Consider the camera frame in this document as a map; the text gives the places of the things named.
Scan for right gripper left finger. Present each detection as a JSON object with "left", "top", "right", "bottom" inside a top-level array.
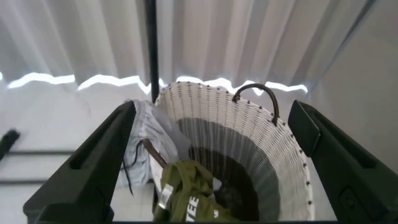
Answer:
[{"left": 23, "top": 100, "right": 137, "bottom": 224}]

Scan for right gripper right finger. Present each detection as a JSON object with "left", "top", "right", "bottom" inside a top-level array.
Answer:
[{"left": 287, "top": 99, "right": 398, "bottom": 224}]

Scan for pale grey shorts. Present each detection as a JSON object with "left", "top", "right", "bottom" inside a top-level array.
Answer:
[{"left": 116, "top": 99, "right": 192, "bottom": 196}]

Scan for green long-sleeved shirt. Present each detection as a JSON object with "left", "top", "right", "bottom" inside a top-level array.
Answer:
[{"left": 153, "top": 159, "right": 241, "bottom": 223}]

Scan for white laundry basket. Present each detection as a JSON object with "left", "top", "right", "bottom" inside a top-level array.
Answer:
[{"left": 152, "top": 81, "right": 315, "bottom": 222}]

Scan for black clothes rack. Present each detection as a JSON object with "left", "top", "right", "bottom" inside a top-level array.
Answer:
[{"left": 0, "top": 0, "right": 161, "bottom": 187}]

